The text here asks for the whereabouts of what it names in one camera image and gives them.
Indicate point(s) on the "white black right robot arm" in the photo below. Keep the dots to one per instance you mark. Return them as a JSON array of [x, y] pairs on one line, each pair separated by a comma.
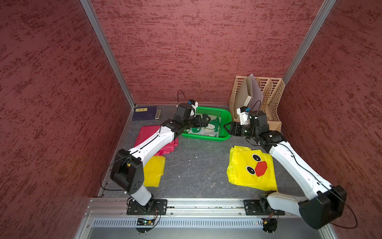
[[322, 202]]

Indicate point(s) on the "yellow duck raincoat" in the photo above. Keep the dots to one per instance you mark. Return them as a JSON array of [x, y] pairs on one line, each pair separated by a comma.
[[251, 168]]

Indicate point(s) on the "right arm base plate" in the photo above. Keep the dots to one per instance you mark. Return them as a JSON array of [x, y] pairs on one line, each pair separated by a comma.
[[256, 207]]

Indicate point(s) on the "magenta folded raincoat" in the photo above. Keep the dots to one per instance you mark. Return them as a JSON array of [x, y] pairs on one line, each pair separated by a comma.
[[149, 135]]

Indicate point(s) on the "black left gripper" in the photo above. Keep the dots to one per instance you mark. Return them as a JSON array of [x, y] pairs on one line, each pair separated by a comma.
[[204, 122]]

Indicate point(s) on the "plain yellow raincoat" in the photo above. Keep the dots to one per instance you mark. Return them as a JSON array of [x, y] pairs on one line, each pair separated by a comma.
[[153, 171]]

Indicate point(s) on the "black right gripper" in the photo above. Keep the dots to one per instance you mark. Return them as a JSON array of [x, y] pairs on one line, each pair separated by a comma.
[[231, 128]]

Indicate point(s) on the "beige desk file organizer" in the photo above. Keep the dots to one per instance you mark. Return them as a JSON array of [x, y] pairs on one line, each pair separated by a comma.
[[272, 90]]

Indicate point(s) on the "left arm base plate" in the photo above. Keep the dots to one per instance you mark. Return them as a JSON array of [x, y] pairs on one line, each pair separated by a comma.
[[155, 207]]

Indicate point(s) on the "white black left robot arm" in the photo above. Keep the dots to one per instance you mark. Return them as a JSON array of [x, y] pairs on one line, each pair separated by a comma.
[[127, 170]]

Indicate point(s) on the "lilac plastic folder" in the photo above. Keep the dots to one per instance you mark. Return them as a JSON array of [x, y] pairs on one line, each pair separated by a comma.
[[254, 92]]

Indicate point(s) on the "dinosaur print raincoat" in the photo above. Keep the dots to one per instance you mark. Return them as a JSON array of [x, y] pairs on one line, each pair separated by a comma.
[[212, 130]]

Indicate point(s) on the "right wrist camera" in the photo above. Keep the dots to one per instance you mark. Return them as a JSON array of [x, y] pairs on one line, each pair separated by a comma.
[[243, 113]]

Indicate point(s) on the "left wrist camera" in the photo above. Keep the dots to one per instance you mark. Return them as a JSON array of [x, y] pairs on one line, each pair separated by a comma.
[[194, 104]]

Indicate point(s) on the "white binder folder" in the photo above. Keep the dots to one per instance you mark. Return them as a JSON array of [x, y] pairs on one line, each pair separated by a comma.
[[241, 94]]

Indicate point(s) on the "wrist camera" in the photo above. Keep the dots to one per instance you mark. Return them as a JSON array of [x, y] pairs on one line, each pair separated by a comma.
[[243, 113], [194, 104]]

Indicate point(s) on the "dark blue book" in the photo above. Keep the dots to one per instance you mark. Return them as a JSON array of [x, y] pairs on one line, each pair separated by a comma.
[[144, 113]]

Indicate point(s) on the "aluminium front rail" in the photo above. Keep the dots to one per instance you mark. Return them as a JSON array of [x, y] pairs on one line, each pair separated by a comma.
[[192, 218]]

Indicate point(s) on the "green plastic basket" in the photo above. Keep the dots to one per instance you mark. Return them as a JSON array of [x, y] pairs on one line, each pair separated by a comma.
[[225, 118]]

